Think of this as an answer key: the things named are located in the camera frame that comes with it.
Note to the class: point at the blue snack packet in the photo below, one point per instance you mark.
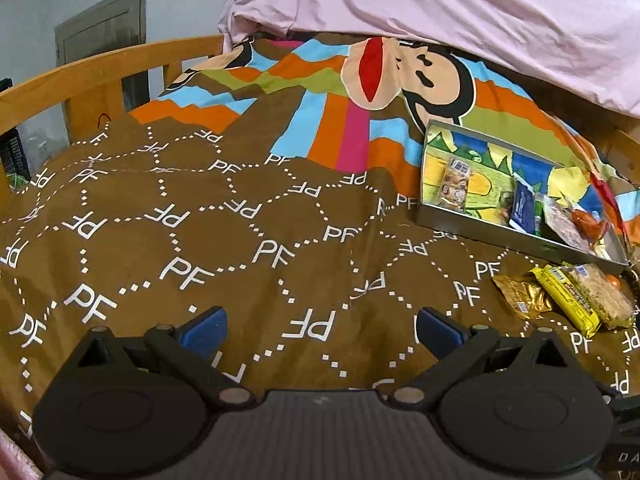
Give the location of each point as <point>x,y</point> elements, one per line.
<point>522,209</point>

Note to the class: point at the white pink snack packet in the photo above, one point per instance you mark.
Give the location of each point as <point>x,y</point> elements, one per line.
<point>558,226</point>

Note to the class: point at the wooden bed frame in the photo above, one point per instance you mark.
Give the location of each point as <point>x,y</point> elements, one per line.
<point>90,90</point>

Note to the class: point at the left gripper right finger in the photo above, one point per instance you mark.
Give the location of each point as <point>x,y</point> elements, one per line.
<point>461,353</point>

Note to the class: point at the orange snack packet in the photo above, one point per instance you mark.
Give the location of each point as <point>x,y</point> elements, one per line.
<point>590,228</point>

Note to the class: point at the grey door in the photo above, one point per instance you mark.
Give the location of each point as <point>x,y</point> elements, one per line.
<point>107,26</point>

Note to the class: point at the pink sheet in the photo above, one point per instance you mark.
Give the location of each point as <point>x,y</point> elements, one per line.
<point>588,47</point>

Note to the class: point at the green white small packet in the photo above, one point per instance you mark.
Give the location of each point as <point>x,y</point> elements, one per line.
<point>538,211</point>

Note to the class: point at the grey metal tray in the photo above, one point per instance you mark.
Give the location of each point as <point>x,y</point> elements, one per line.
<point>487,189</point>

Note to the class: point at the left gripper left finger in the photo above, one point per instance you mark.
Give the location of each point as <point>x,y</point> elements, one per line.
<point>185,350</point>

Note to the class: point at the gold foil snack packet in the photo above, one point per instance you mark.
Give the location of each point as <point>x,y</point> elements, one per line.
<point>527,299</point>

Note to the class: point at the yellow snack bar packet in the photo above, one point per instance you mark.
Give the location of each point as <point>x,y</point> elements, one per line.
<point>566,295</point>

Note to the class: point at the clear oat bar packet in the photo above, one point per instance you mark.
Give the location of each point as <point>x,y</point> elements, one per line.
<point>613,308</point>

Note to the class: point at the colourful monkey bedspread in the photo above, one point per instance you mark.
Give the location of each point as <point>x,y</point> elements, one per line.
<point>281,181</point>

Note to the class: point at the clear nut snack packet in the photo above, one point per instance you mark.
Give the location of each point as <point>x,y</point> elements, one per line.
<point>454,185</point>

